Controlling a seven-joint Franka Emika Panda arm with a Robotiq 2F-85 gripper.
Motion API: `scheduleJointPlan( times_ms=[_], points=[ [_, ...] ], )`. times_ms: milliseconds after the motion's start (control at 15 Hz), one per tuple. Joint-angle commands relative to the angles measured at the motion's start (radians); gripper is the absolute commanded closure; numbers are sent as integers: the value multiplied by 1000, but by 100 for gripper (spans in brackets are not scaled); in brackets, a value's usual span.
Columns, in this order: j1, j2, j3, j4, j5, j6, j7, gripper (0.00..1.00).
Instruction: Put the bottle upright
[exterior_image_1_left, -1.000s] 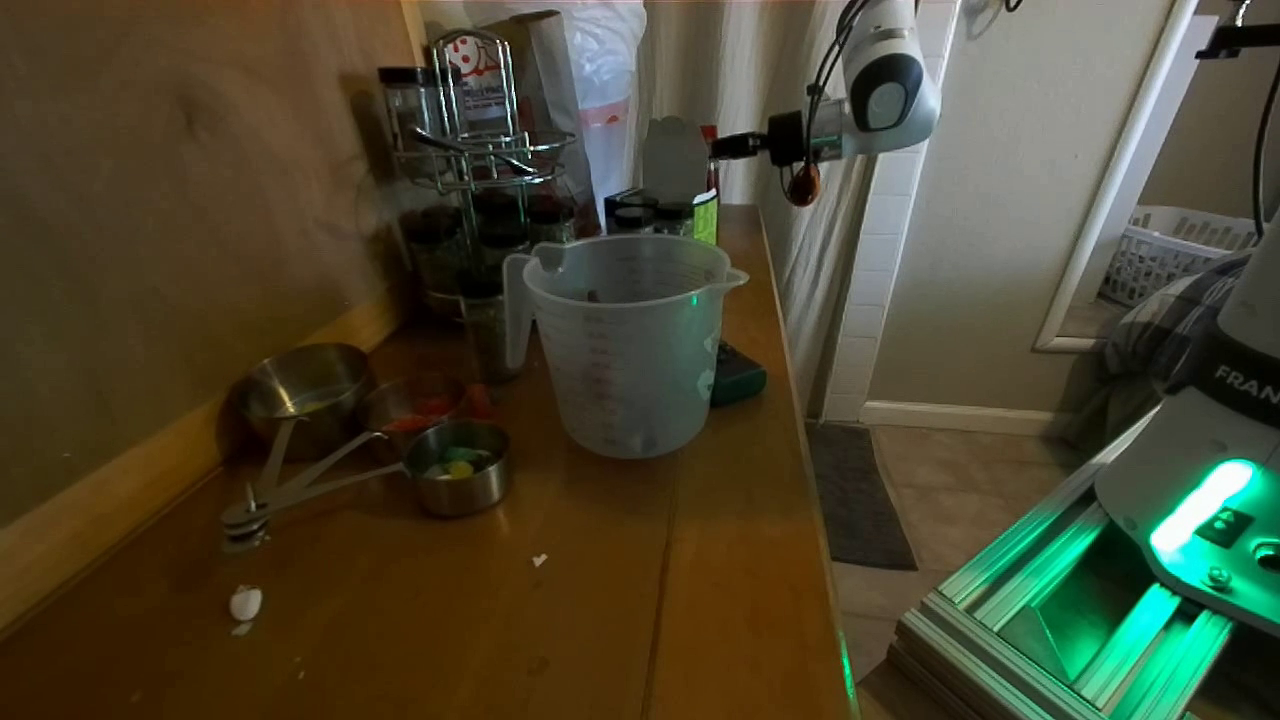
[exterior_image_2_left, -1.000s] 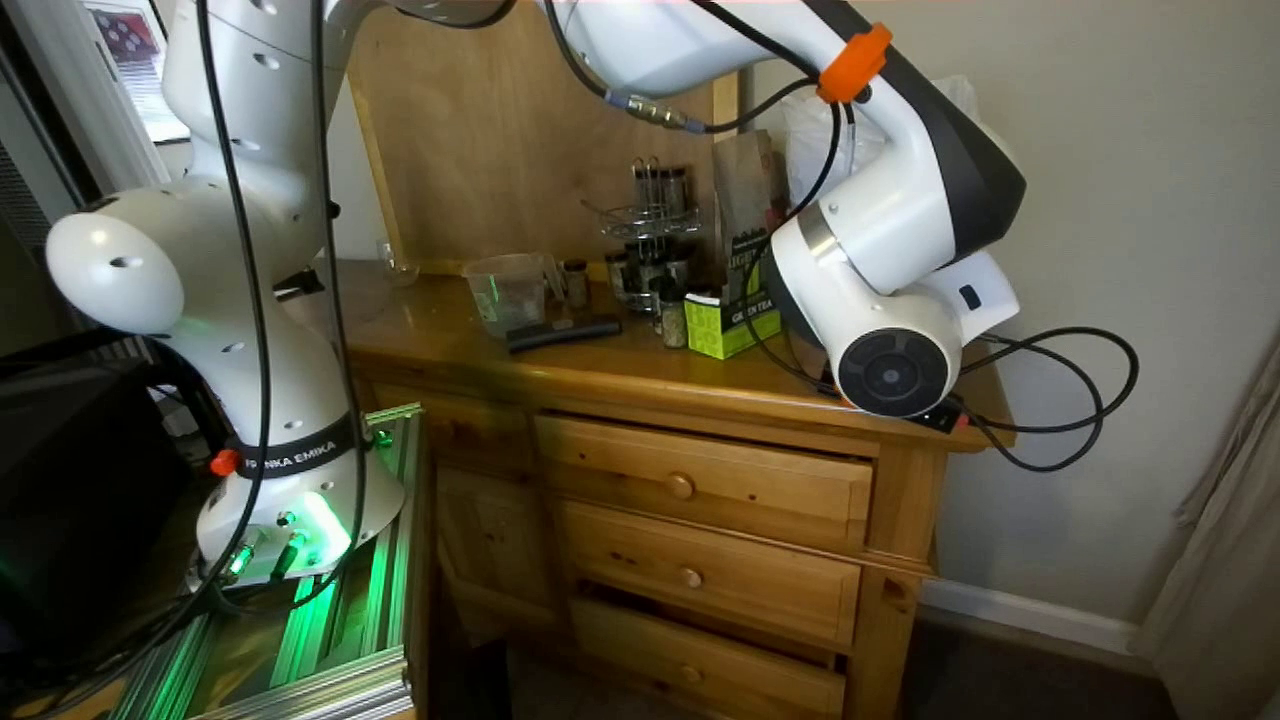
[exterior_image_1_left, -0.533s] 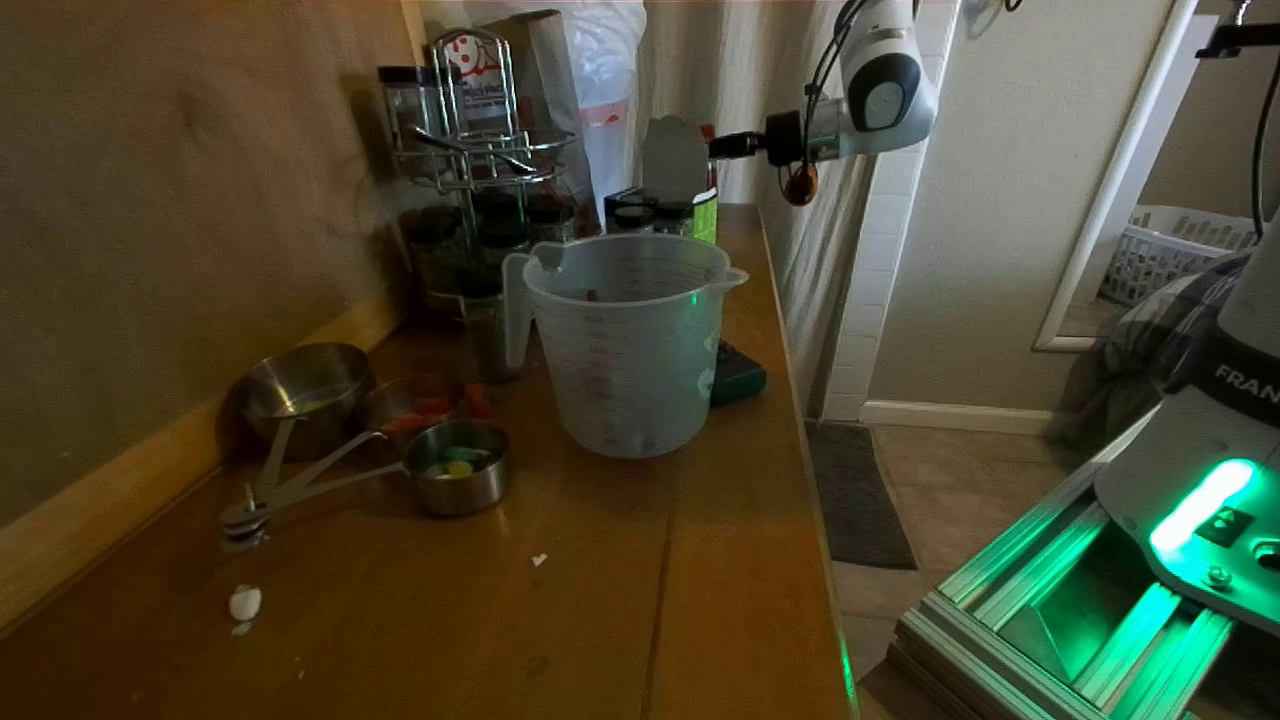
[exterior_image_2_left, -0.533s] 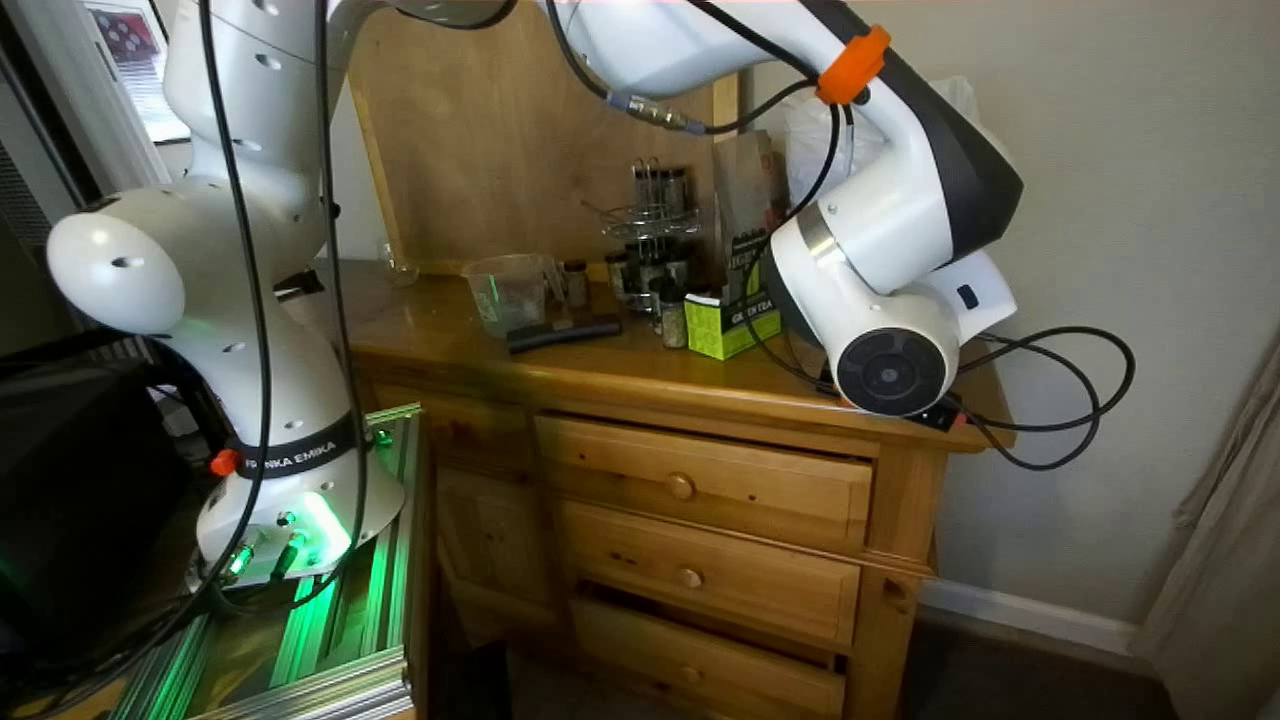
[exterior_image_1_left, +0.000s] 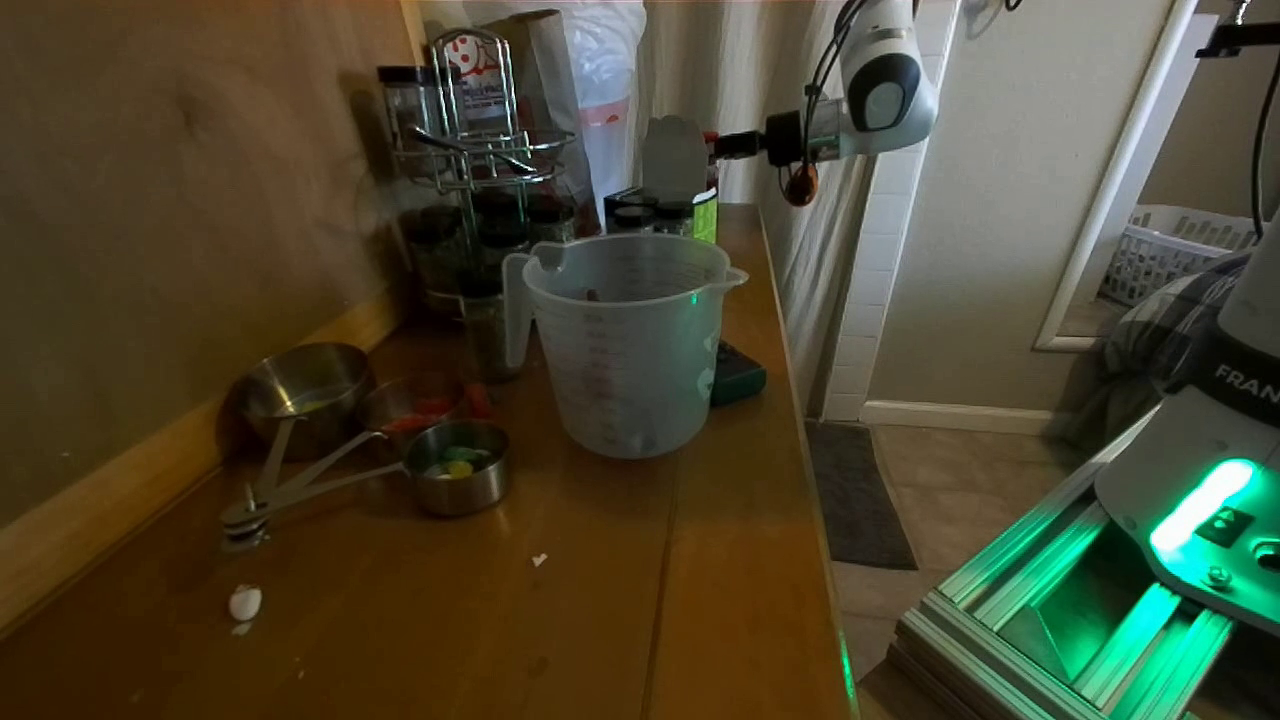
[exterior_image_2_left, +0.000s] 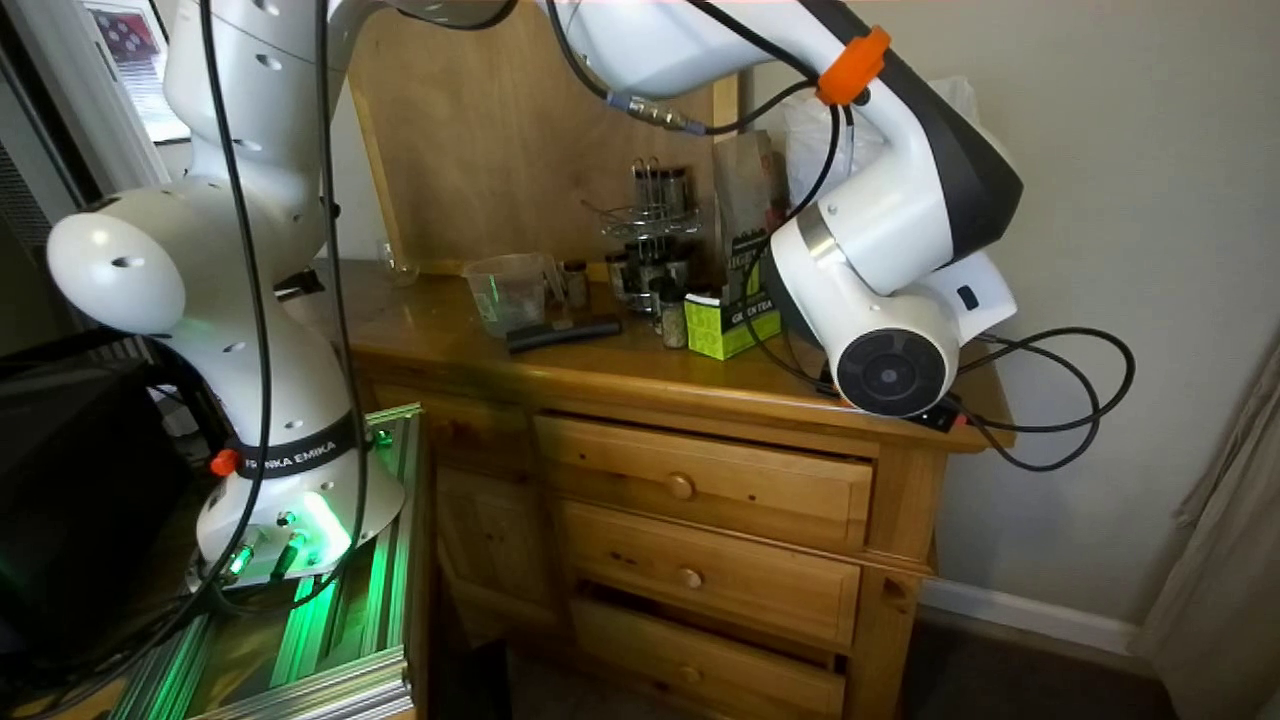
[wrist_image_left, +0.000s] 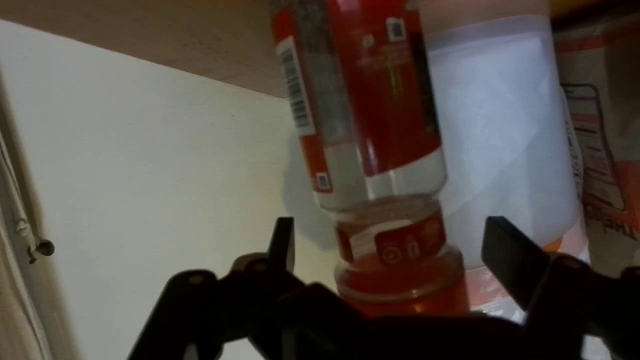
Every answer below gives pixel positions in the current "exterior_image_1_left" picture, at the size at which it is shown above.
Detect large steel measuring cup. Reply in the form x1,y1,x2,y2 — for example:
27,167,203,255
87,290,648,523
216,340,385,550

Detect dark grey floor mat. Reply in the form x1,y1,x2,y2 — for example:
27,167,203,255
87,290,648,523
804,421,921,573

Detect black hanging cable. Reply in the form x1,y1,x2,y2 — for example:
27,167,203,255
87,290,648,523
1241,52,1280,245

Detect aluminium extrusion base frame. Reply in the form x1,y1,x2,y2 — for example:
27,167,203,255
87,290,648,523
885,397,1280,720

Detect clear plastic measuring jug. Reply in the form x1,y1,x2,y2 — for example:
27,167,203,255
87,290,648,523
501,233,751,464

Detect wooden backboard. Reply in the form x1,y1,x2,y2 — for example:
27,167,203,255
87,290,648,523
0,0,432,634

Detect plaid cloth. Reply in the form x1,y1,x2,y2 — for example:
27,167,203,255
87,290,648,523
1065,250,1256,445

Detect white crumb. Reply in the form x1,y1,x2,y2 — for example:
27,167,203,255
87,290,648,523
222,579,269,627

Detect white plastic bag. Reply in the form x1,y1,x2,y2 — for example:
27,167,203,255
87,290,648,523
465,0,652,222

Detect small steel measuring cup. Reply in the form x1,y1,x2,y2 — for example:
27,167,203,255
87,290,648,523
216,415,517,550

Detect white door frame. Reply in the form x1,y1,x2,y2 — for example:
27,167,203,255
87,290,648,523
1031,0,1225,353

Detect white laundry basket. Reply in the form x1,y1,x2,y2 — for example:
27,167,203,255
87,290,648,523
1093,201,1265,313

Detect wire spice rack with jars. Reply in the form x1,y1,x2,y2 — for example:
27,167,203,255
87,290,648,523
375,23,583,385

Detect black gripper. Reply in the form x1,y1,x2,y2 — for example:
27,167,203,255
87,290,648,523
703,109,817,174

